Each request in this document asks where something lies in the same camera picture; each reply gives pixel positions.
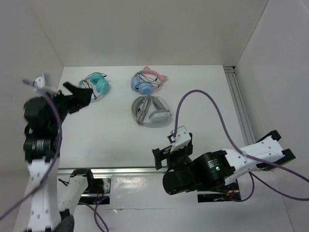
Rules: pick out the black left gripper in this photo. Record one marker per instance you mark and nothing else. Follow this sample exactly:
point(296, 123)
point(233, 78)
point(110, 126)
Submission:
point(80, 97)

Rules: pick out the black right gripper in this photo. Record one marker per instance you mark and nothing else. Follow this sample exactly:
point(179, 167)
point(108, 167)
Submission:
point(160, 154)

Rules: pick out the teal cat-ear headphones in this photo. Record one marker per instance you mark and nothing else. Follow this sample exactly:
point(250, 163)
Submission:
point(98, 83)

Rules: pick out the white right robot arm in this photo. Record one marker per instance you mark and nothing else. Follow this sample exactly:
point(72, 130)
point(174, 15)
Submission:
point(215, 170)

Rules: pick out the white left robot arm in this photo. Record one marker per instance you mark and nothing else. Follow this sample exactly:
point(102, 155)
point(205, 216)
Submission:
point(44, 116)

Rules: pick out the white grey headphones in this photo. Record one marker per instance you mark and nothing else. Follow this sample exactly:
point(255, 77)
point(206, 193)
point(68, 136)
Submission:
point(150, 111)

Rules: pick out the pink blue cat-ear headphones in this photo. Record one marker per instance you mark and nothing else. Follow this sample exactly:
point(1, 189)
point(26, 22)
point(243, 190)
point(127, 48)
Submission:
point(147, 81)

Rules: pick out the aluminium front rail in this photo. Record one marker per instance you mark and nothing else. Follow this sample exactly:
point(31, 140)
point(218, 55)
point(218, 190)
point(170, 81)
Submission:
point(127, 171)

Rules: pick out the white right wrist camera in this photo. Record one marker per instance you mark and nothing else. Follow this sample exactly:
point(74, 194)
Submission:
point(181, 139)

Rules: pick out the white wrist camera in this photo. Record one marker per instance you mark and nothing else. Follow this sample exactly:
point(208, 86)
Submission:
point(43, 82)
point(181, 139)

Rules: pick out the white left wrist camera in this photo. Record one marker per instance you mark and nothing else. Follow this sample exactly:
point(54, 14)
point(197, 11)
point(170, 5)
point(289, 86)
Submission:
point(43, 82)

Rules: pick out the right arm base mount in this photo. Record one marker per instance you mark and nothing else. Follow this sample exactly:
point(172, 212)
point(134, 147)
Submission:
point(220, 195)

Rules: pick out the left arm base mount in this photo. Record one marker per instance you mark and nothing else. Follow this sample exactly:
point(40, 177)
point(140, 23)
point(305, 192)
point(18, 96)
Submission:
point(98, 192)

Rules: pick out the aluminium side rail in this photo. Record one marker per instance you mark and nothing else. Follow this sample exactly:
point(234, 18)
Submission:
point(239, 105)

